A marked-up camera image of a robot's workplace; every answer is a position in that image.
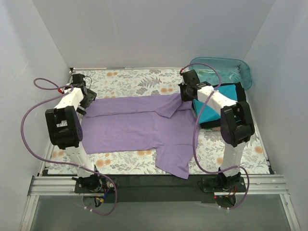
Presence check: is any aluminium frame rail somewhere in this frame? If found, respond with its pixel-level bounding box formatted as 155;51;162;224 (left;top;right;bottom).
28;174;288;196

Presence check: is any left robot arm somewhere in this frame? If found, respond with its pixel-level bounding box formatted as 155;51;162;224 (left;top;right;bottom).
45;74;103;193

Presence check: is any teal plastic bin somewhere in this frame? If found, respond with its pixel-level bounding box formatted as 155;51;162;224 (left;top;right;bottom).
188;57;253;90

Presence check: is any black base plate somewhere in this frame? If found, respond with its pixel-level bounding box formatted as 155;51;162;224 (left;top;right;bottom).
72;175;247;204

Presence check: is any teal folded t shirt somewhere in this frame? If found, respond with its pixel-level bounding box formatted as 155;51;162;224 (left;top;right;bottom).
193;86;237;118

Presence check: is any floral table mat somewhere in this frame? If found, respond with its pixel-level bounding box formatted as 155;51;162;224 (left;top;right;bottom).
47;68;270;175

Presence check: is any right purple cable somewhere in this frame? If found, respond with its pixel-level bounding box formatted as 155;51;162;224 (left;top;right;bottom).
180;63;250;210

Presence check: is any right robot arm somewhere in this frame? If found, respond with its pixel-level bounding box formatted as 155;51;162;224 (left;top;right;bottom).
179;70;255;192

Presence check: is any purple t shirt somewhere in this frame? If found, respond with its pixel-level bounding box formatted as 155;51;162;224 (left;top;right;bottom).
81;93;196;179

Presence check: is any pink folded t shirt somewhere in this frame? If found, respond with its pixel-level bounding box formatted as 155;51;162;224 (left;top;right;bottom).
211;127;221;131

